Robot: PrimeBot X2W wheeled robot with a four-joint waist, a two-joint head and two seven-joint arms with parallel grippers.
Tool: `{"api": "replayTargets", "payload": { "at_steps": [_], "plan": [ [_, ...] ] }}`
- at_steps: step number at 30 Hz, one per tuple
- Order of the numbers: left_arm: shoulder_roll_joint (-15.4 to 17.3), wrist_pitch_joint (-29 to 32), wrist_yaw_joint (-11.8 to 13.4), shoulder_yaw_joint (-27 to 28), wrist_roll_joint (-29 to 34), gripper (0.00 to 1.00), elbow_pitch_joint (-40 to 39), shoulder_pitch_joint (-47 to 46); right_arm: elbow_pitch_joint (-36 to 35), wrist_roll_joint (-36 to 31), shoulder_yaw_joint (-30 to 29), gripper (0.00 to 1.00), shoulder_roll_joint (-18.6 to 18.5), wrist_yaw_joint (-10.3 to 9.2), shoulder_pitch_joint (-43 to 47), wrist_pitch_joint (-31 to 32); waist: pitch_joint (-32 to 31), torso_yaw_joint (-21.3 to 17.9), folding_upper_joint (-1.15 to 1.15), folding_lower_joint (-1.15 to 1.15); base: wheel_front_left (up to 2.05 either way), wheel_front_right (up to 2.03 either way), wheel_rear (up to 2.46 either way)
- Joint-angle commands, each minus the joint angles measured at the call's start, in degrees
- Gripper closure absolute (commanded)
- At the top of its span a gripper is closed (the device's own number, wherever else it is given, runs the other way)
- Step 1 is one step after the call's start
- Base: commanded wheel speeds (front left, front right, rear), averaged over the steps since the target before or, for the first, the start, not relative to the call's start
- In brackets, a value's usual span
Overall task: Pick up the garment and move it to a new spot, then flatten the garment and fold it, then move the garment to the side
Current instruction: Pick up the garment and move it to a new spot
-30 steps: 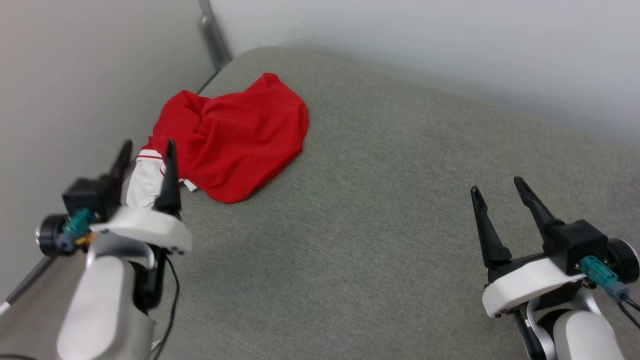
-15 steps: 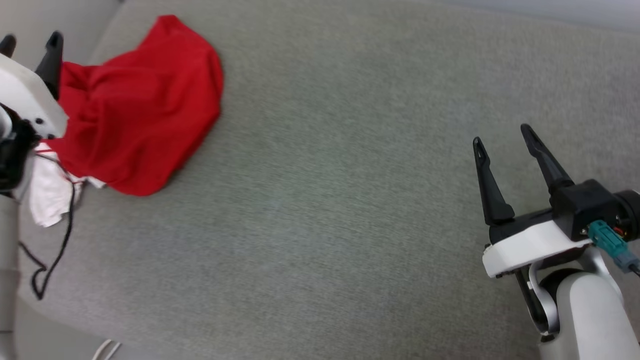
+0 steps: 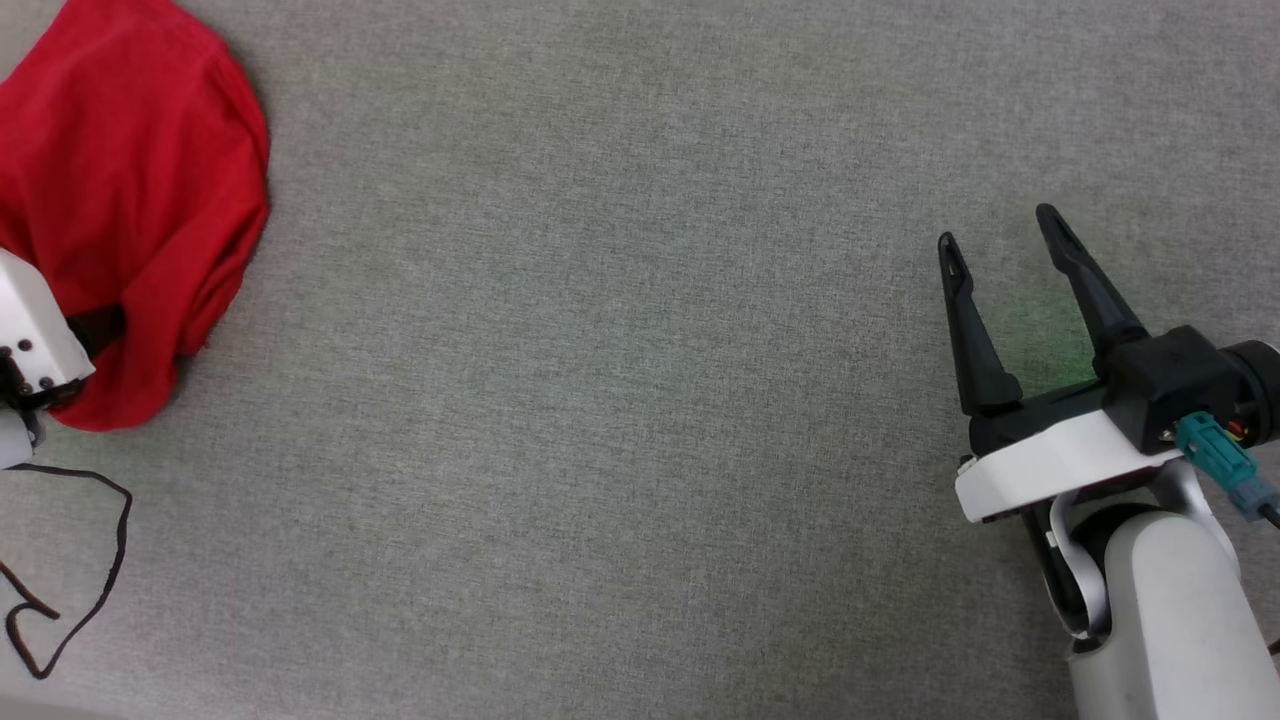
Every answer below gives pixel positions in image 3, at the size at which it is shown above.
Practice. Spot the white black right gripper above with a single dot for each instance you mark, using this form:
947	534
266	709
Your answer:
1050	455

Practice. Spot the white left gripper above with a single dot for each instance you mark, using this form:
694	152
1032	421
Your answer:
30	330

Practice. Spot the red printed garment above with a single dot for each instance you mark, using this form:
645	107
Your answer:
130	170

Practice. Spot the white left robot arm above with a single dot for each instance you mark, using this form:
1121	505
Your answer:
12	440

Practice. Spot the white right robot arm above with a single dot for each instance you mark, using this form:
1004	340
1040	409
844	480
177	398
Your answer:
1170	620

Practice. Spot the grey fabric sofa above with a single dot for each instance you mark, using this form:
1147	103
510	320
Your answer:
600	350

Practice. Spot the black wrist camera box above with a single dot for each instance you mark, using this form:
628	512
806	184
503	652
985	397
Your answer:
1175	385

